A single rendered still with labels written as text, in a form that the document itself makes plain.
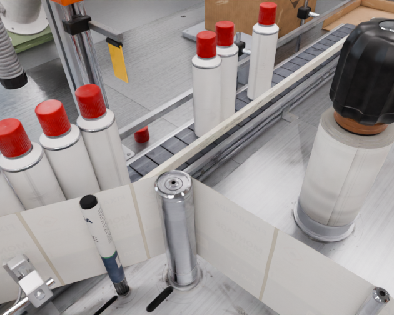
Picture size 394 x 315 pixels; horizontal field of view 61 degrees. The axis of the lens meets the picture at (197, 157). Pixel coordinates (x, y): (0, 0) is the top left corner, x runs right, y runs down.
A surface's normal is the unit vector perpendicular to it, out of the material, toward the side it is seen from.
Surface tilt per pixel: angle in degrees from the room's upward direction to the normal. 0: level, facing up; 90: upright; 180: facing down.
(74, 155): 90
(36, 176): 90
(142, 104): 0
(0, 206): 90
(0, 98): 0
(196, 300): 0
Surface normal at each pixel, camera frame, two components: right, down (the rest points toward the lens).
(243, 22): -0.69, 0.51
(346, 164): -0.44, 0.59
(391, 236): -0.03, -0.73
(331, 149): -0.83, 0.40
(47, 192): 0.76, 0.43
